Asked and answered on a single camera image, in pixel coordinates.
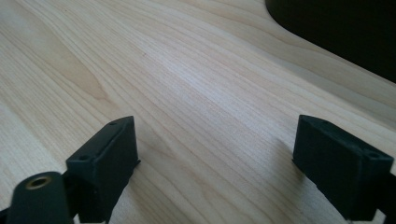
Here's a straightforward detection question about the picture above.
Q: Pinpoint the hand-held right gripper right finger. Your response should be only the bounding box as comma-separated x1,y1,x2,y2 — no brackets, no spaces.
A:
291,114,395,222

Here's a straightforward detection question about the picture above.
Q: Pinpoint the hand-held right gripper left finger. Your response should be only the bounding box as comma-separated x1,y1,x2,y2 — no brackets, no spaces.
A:
65,115,141,224

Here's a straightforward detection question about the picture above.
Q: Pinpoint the black mat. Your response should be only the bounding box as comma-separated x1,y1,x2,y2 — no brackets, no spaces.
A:
264,0,396,84

